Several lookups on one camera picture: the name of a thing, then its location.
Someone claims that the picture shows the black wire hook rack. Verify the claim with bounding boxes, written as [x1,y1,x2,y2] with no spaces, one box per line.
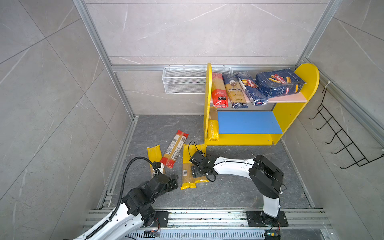
[308,89,384,170]

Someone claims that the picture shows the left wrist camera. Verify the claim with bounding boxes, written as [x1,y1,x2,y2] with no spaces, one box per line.
[152,162,165,177]

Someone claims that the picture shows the small tan pasta bag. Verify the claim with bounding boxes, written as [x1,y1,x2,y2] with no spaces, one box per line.
[147,145,163,178]

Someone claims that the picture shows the blue Barilla spaghetti bag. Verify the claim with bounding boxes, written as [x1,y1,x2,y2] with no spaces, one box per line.
[236,72,268,106]

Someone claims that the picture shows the aluminium mounting rail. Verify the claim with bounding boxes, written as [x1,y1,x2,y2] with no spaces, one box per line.
[80,209,334,240]

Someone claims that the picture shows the blue Barilla rigatoni box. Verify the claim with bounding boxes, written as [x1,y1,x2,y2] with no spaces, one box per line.
[256,69,306,98]

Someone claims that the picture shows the red white spaghetti bag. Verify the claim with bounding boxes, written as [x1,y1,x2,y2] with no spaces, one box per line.
[161,131,189,169]

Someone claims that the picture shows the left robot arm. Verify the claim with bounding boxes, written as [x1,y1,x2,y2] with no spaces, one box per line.
[76,157,179,240]

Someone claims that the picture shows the yellow shelf unit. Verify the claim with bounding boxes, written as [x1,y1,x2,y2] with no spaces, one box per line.
[203,64,320,146]

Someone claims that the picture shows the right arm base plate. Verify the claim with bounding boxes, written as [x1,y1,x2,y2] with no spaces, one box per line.
[246,211,289,227]

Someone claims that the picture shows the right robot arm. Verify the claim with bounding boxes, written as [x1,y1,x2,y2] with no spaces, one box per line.
[190,151,285,226]

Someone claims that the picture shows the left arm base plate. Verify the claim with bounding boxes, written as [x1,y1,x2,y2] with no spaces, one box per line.
[141,211,170,228]

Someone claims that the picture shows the yellow Pastatime spaghetti bag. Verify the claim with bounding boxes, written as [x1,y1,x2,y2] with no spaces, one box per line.
[208,107,220,141]

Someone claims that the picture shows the white wire mesh basket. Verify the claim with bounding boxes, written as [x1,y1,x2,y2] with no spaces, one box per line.
[161,66,235,95]

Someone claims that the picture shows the blue yellow spaghetti bag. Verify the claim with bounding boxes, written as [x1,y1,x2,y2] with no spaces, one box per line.
[223,74,248,109]

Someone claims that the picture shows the red yellow pasta bag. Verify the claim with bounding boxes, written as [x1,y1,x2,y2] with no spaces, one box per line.
[212,73,229,108]

